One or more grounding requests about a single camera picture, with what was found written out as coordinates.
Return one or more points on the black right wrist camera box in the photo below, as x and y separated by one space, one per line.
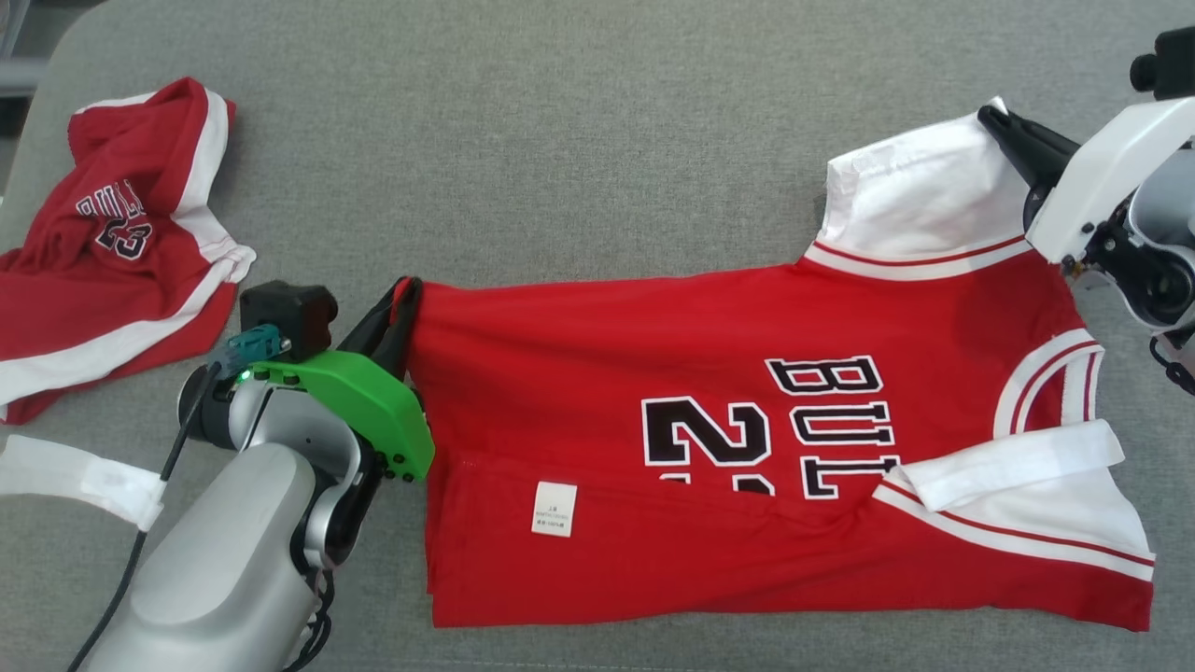
1172 65

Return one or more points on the teal left camera connector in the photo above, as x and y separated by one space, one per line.
252 347

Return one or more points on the red white basketball jersey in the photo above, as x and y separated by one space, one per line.
597 355

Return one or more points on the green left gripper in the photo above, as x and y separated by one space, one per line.
383 411

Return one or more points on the red white basketball shorts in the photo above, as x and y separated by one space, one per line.
140 299

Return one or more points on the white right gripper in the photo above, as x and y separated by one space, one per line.
1111 159

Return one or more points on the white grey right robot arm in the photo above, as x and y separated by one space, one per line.
1162 252

